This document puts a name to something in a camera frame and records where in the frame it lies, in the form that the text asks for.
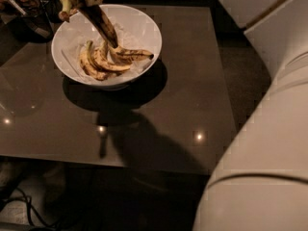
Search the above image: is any black mesh pen cup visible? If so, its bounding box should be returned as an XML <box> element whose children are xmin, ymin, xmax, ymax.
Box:
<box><xmin>41</xmin><ymin>0</ymin><xmax>62</xmax><ymax>23</ymax></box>

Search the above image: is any long spotted banana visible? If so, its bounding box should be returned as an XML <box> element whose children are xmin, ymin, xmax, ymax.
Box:
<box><xmin>72</xmin><ymin>0</ymin><xmax>118</xmax><ymax>48</ymax></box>

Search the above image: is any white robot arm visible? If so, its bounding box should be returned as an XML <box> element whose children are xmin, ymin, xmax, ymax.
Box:
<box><xmin>167</xmin><ymin>0</ymin><xmax>308</xmax><ymax>231</ymax></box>

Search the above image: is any black floor cable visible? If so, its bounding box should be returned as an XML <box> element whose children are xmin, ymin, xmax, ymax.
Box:
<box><xmin>0</xmin><ymin>186</ymin><xmax>85</xmax><ymax>231</ymax></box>

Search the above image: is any yellow banana in middle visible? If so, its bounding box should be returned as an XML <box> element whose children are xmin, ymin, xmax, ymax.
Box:
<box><xmin>92</xmin><ymin>42</ymin><xmax>130</xmax><ymax>72</ymax></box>

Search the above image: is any yellow green banana left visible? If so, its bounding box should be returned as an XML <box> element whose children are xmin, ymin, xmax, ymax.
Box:
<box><xmin>79</xmin><ymin>40</ymin><xmax>111</xmax><ymax>81</ymax></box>

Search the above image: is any white ceramic bowl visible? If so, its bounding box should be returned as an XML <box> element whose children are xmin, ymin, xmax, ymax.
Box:
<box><xmin>59</xmin><ymin>4</ymin><xmax>160</xmax><ymax>90</ymax></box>

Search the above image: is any black mesh basket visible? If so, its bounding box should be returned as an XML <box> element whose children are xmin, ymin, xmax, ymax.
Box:
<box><xmin>9</xmin><ymin>6</ymin><xmax>54</xmax><ymax>42</ymax></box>

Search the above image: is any dark spotted banana right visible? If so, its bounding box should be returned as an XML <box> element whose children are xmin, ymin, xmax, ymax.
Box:
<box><xmin>109</xmin><ymin>45</ymin><xmax>154</xmax><ymax>64</ymax></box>

